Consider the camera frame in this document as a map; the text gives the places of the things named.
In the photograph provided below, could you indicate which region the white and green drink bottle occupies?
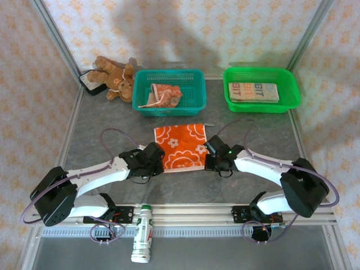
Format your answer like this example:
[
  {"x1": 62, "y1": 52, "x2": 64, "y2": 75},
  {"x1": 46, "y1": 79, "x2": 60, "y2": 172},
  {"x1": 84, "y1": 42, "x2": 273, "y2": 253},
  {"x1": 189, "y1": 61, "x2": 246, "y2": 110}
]
[{"x1": 130, "y1": 204, "x2": 154, "y2": 264}]

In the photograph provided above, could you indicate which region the beige towel with blue letters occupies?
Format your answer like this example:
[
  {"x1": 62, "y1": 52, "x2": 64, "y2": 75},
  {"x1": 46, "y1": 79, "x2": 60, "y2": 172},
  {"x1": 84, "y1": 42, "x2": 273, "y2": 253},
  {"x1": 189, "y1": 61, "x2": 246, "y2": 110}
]
[{"x1": 227, "y1": 82, "x2": 280, "y2": 104}]

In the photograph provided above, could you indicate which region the orange towel with animal outlines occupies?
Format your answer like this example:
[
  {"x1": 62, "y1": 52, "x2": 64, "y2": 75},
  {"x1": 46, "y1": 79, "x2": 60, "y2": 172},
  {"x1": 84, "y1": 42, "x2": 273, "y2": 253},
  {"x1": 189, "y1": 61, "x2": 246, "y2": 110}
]
[{"x1": 139, "y1": 83, "x2": 182, "y2": 109}]

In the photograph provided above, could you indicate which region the aluminium mounting rail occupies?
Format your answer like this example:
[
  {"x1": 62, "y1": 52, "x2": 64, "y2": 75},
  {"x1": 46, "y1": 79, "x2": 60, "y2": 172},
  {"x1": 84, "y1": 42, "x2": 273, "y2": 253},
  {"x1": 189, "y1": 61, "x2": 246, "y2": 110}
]
[{"x1": 32, "y1": 204, "x2": 338, "y2": 226}]

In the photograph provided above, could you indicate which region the brown teddy bear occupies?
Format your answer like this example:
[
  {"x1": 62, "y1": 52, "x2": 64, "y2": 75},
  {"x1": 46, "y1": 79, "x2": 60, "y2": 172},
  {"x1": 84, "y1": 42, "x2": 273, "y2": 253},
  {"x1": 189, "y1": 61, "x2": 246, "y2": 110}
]
[{"x1": 86, "y1": 55, "x2": 138, "y2": 101}]

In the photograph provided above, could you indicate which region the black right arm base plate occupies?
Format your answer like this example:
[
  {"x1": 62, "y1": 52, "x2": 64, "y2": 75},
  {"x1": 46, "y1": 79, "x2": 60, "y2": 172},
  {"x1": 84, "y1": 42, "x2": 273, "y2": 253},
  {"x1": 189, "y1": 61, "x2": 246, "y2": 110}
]
[{"x1": 232, "y1": 205, "x2": 285, "y2": 226}]

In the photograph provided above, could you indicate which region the orange towel with white flowers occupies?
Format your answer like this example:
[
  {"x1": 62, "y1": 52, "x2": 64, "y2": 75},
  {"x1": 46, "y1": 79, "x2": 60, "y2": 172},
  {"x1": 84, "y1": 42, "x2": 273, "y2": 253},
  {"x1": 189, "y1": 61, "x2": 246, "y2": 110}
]
[{"x1": 154, "y1": 122, "x2": 215, "y2": 173}]

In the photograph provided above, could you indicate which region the aluminium frame post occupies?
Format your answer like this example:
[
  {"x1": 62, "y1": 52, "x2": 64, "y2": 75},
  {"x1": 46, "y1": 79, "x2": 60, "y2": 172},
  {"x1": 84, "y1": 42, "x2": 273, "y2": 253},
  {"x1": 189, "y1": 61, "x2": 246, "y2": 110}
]
[
  {"x1": 286, "y1": 0, "x2": 335, "y2": 71},
  {"x1": 30, "y1": 0, "x2": 83, "y2": 87}
]

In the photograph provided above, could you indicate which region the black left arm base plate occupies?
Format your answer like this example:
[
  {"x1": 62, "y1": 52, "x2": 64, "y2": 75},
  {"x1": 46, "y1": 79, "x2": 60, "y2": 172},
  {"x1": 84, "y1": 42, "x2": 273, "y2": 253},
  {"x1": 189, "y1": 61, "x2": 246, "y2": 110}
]
[{"x1": 83, "y1": 205, "x2": 134, "y2": 226}]

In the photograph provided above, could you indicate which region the white slotted cable duct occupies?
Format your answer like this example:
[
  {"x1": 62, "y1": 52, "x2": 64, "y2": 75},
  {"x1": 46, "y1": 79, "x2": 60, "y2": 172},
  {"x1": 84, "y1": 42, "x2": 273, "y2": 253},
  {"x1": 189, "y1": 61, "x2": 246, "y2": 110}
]
[{"x1": 41, "y1": 227, "x2": 325, "y2": 237}]

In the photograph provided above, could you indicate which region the green plastic perforated basket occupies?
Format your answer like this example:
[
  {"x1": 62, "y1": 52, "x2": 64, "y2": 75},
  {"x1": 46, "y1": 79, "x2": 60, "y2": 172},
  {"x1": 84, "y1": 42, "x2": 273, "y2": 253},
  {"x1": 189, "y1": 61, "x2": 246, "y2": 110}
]
[{"x1": 222, "y1": 66, "x2": 302, "y2": 114}]

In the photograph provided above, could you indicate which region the black box with white top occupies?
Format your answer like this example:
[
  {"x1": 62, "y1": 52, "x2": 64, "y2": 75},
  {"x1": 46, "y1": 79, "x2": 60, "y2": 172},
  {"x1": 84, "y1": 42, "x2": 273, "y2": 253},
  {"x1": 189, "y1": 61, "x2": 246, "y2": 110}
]
[{"x1": 78, "y1": 70, "x2": 108, "y2": 97}]

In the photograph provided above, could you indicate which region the teal plastic perforated basket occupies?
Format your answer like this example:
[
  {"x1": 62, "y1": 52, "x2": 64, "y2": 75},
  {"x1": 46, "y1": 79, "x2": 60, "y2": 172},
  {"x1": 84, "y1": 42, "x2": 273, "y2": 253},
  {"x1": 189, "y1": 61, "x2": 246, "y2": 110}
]
[{"x1": 132, "y1": 69, "x2": 208, "y2": 118}]

